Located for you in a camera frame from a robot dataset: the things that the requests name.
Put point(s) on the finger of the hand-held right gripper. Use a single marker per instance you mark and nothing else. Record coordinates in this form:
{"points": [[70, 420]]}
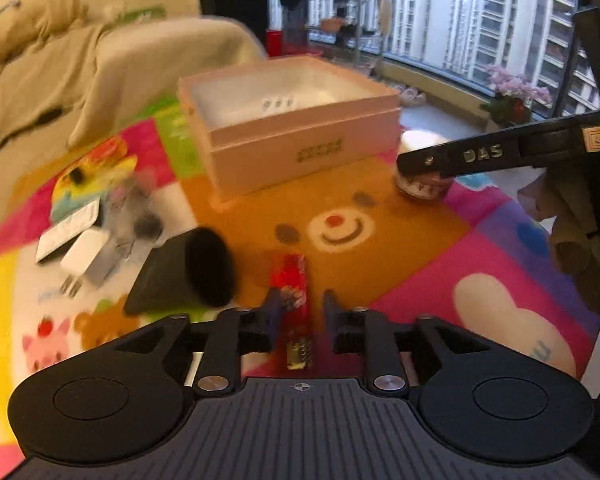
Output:
{"points": [[480, 155]]}

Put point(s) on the white flat card box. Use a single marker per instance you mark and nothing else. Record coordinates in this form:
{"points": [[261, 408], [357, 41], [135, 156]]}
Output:
{"points": [[62, 235]]}

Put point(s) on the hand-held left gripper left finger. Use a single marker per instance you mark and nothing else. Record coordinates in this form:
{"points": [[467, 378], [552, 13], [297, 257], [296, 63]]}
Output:
{"points": [[275, 307]]}

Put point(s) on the green flat packet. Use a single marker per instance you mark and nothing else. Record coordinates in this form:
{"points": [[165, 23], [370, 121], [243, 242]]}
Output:
{"points": [[145, 12]]}

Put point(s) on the colourful toy packet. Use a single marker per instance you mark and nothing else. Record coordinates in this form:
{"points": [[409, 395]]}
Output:
{"points": [[90, 175]]}

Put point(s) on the beige cushion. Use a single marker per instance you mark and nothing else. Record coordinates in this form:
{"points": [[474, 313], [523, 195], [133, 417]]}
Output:
{"points": [[25, 30]]}

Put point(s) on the white charger plug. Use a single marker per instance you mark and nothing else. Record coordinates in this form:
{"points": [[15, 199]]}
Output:
{"points": [[82, 260]]}

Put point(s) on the white jar with red label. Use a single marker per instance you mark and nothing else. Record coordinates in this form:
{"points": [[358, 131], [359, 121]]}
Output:
{"points": [[422, 180]]}

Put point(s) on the beige covered sofa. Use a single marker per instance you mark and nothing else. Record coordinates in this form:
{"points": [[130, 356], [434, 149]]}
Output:
{"points": [[40, 90]]}

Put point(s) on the pink flowering potted plant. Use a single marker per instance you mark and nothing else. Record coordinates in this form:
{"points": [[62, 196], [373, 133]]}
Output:
{"points": [[515, 95]]}

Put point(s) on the red bucket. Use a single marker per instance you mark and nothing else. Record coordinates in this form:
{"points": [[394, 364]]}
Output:
{"points": [[275, 42]]}

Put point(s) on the pair of light slippers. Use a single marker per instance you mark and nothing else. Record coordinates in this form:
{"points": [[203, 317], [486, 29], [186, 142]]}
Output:
{"points": [[410, 95]]}

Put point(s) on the red snack packet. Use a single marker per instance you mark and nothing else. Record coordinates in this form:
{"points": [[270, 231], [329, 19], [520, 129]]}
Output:
{"points": [[292, 285]]}

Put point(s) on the person's right hand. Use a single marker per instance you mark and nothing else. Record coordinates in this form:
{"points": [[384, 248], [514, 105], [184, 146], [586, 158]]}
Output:
{"points": [[565, 215]]}

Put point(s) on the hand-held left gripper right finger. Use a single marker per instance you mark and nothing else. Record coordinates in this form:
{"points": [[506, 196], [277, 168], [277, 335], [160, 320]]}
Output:
{"points": [[331, 307]]}

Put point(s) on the colourful cartoon play mat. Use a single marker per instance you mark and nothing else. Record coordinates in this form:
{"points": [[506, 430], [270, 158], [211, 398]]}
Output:
{"points": [[420, 255]]}

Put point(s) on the metal balcony shelf rack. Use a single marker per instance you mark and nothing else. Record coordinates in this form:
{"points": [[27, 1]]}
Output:
{"points": [[340, 15]]}

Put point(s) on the clear plastic bag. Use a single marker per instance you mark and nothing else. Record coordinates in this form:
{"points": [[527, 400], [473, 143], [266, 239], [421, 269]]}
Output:
{"points": [[135, 215]]}

